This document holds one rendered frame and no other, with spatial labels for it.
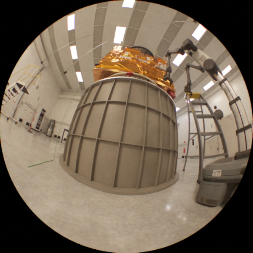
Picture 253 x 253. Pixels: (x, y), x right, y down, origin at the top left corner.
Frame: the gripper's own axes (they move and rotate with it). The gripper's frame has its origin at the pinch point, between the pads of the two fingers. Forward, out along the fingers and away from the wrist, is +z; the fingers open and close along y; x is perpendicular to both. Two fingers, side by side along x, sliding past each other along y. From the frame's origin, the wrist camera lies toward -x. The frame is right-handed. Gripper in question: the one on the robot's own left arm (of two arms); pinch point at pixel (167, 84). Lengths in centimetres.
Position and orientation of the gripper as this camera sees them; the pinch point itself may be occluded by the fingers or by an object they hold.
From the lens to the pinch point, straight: 115.6
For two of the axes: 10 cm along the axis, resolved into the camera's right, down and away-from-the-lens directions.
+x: 0.9, 2.1, -9.7
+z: -2.2, 9.6, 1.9
